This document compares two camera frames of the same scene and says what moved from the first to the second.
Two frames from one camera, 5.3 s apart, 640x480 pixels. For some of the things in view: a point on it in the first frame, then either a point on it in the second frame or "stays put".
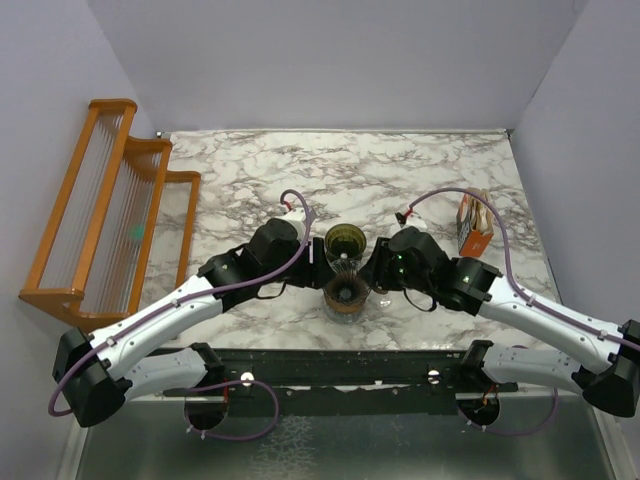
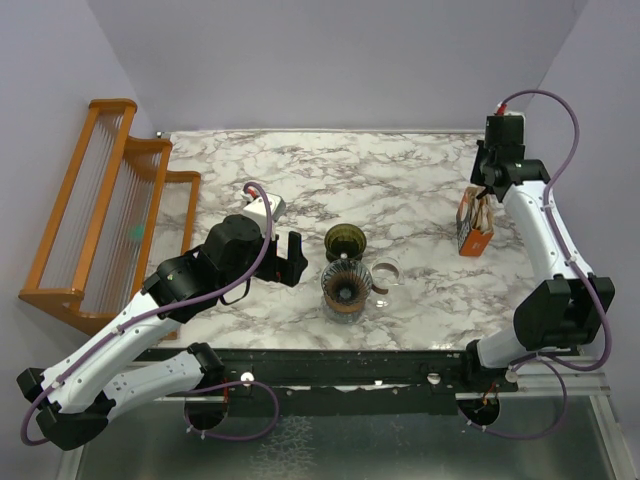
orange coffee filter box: x=474 y=224 stays put
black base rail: x=318 y=383 stays put
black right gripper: x=376 y=269 -> x=477 y=176
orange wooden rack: x=120 y=233 stays put
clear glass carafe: x=345 y=318 stays put
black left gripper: x=314 y=275 -> x=287 y=271
